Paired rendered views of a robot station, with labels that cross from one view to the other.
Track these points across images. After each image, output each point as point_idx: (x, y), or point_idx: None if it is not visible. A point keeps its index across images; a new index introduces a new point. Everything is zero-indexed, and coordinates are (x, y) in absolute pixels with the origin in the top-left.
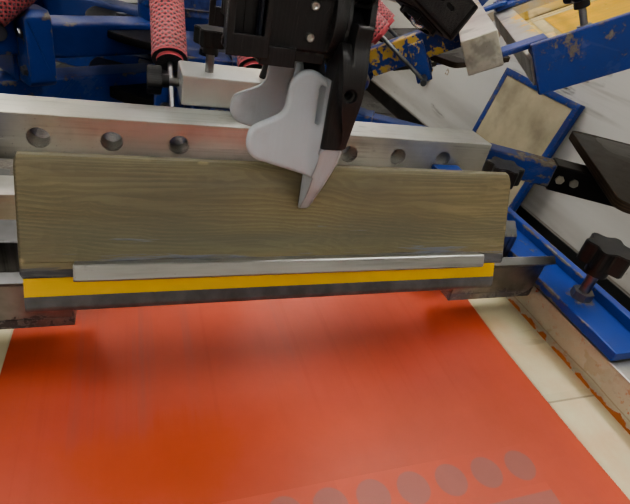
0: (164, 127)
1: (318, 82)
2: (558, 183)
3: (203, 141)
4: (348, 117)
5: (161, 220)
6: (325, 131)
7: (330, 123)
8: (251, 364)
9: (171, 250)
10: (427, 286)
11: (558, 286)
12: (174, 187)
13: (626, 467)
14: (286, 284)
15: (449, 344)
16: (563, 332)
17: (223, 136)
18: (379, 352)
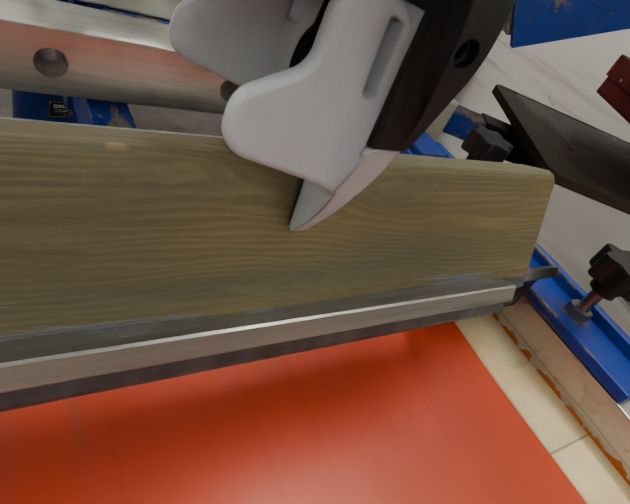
0: (24, 31)
1: (389, 8)
2: None
3: (92, 61)
4: (443, 94)
5: (22, 265)
6: (386, 115)
7: (400, 100)
8: (185, 451)
9: (47, 321)
10: (435, 321)
11: (552, 299)
12: (52, 197)
13: None
14: None
15: (436, 378)
16: (556, 357)
17: (125, 57)
18: (359, 402)
